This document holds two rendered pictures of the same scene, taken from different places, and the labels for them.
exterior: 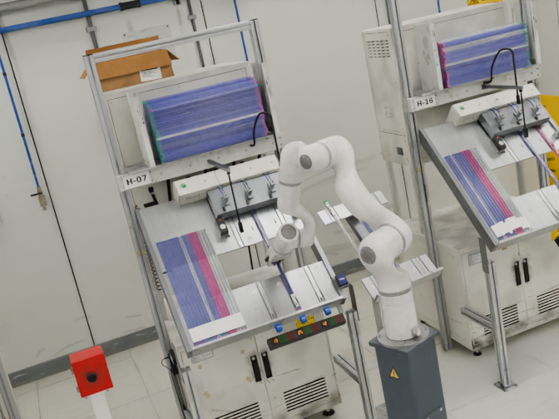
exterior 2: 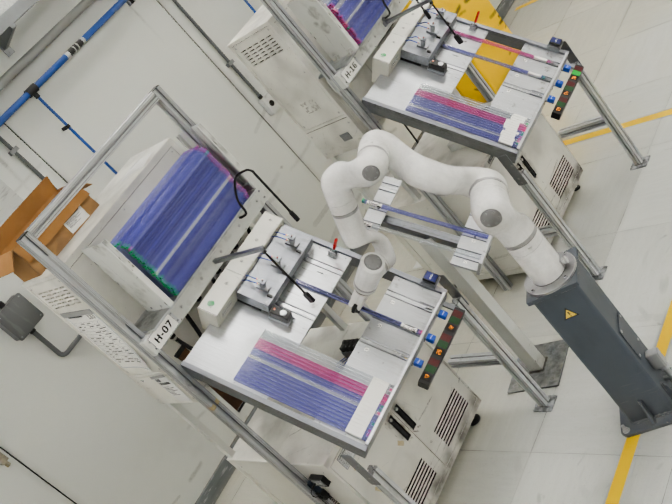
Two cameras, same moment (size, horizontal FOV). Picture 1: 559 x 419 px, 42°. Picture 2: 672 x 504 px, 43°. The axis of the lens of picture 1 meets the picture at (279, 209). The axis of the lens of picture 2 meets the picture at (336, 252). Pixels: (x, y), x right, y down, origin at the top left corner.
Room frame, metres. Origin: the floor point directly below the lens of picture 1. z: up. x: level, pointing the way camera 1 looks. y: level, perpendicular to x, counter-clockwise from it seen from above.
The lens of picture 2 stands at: (0.30, 0.80, 2.31)
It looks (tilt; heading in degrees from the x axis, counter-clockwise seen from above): 23 degrees down; 343
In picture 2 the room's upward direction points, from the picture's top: 43 degrees counter-clockwise
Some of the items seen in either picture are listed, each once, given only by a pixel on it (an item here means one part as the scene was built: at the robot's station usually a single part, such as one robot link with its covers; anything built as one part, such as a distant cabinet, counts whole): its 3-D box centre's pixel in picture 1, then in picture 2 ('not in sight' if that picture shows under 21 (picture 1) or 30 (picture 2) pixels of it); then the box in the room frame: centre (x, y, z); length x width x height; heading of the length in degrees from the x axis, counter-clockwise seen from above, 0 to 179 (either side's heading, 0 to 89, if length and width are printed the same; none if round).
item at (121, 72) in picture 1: (153, 58); (67, 200); (3.52, 0.43, 1.82); 0.68 x 0.30 x 0.20; 108
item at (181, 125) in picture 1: (206, 118); (180, 220); (3.27, 0.23, 1.52); 0.51 x 0.13 x 0.27; 108
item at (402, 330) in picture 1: (398, 313); (535, 256); (2.45, -0.35, 0.79); 0.19 x 0.19 x 0.18
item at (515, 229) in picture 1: (501, 219); (474, 136); (3.64, -1.12, 0.65); 1.01 x 0.73 x 1.29; 18
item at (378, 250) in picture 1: (384, 262); (500, 216); (2.42, -0.32, 1.00); 0.19 x 0.12 x 0.24; 135
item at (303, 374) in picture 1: (244, 357); (360, 433); (3.37, 0.33, 0.31); 0.70 x 0.65 x 0.62; 108
